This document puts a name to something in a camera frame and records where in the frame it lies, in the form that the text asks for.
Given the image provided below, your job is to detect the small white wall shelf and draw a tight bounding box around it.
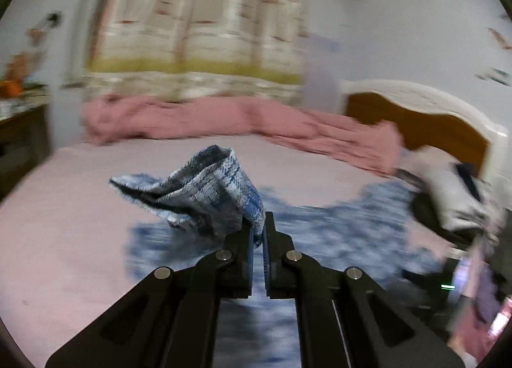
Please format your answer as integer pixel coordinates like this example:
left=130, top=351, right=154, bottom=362
left=476, top=68, right=512, bottom=87

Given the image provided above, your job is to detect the brown paper bag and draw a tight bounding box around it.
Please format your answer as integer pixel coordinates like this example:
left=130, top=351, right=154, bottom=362
left=6, top=54, right=36, bottom=81

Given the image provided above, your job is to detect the dark wooden side table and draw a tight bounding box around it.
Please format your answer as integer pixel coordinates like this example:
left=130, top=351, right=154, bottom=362
left=0, top=92, right=52, bottom=193

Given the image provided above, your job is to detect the blue plaid shirt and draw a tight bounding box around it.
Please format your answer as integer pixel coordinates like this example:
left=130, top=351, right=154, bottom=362
left=110, top=145, right=444, bottom=368

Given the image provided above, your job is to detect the tree print curtain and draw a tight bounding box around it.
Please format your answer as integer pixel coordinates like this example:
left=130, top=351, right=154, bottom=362
left=86, top=0, right=308, bottom=99

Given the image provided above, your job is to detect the white framed window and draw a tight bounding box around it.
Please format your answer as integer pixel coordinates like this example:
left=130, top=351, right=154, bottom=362
left=66, top=0, right=105, bottom=89

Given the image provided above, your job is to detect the pink checked quilt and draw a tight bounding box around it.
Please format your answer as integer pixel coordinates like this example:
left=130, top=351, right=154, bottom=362
left=80, top=95, right=404, bottom=176

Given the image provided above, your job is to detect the orange plush toy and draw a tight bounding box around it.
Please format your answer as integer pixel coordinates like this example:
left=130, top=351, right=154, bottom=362
left=0, top=79, right=22, bottom=98

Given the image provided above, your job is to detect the bed with pink sheet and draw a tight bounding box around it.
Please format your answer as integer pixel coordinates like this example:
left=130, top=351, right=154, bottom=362
left=0, top=136, right=481, bottom=368

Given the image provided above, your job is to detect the white and brown headboard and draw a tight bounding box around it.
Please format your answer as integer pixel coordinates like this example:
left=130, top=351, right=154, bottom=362
left=340, top=79, right=510, bottom=189

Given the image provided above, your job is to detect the black garment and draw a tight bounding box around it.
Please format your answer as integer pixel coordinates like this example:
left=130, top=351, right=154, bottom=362
left=412, top=188, right=492, bottom=245

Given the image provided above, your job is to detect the wall lamp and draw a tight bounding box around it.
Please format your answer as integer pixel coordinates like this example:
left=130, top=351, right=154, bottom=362
left=26, top=12, right=62, bottom=47

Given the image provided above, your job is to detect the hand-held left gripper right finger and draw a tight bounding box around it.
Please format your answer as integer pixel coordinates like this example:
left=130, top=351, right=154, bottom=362
left=262, top=211, right=465, bottom=368

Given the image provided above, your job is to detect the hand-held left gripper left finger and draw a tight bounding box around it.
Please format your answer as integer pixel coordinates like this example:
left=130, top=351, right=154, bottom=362
left=45, top=228, right=257, bottom=368

